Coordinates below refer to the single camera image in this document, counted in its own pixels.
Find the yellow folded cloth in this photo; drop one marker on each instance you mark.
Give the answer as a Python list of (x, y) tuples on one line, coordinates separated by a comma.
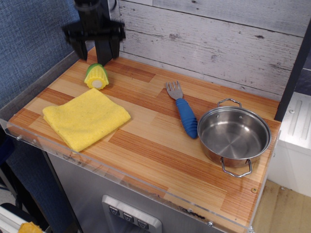
[(85, 119)]

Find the white appliance at right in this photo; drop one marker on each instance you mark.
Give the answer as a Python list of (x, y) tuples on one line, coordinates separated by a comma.
[(290, 165)]

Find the black left vertical post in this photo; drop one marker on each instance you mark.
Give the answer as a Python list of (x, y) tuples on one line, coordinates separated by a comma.
[(103, 50)]

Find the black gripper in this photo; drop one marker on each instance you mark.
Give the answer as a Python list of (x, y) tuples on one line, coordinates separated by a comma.
[(94, 25)]

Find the stainless steel pot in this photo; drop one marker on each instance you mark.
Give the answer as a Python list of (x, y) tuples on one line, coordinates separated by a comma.
[(233, 137)]

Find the yellow green toy corn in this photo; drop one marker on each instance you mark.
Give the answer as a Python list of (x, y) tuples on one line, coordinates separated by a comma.
[(96, 77)]

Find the black vertical post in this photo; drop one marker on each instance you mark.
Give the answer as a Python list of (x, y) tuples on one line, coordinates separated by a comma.
[(103, 50), (295, 74)]

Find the silver button control panel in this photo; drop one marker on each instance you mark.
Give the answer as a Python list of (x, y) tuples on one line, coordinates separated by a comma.
[(128, 216)]

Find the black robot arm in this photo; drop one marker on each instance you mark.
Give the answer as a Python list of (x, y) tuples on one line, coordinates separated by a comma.
[(87, 5)]

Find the blue handled fork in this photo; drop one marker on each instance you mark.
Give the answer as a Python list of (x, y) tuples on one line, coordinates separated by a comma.
[(187, 116)]

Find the clear acrylic table guard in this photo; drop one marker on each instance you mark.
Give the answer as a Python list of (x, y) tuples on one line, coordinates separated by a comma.
[(150, 164)]

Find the black right vertical post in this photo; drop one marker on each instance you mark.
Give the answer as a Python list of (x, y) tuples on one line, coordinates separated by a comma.
[(295, 74)]

